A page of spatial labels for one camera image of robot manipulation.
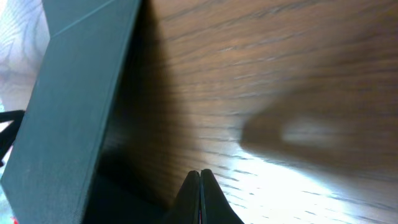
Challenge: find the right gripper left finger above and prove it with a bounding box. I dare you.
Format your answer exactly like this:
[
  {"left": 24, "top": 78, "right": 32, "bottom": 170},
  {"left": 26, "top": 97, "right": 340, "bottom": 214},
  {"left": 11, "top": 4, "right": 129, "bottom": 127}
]
[{"left": 161, "top": 170, "right": 200, "bottom": 224}]

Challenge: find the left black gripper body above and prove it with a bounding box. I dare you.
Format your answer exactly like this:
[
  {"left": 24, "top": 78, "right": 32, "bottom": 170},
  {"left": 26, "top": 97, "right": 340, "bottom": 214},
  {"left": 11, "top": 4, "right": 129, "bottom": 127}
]
[{"left": 1, "top": 110, "right": 25, "bottom": 167}]

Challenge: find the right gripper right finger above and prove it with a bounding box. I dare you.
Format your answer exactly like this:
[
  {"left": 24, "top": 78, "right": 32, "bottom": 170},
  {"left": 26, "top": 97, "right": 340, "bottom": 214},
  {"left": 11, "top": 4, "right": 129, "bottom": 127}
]
[{"left": 200, "top": 169, "right": 243, "bottom": 224}]

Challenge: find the black gift box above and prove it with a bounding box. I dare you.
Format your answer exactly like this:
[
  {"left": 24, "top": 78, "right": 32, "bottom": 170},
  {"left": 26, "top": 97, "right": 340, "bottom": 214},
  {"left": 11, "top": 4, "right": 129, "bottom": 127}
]
[{"left": 1, "top": 0, "right": 162, "bottom": 224}]

